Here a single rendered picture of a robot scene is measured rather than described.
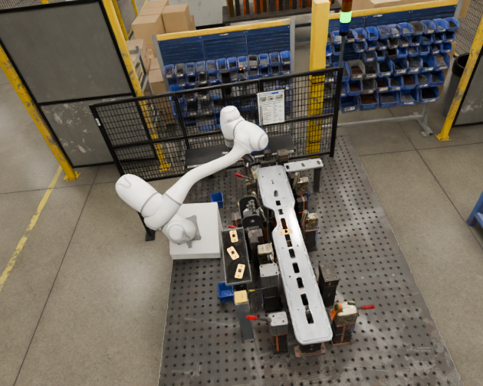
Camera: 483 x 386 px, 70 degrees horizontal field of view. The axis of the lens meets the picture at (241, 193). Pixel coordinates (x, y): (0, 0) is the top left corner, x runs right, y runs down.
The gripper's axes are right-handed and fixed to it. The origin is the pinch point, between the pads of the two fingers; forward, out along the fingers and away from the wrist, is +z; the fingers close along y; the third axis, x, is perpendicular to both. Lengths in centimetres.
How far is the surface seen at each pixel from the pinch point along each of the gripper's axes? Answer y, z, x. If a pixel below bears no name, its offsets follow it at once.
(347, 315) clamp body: 43, 41, -74
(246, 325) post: -8, 57, -63
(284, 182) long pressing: 33, 46, 35
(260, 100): 27, 8, 90
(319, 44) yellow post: 72, -26, 94
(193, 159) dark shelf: -33, 43, 74
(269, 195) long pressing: 20, 46, 24
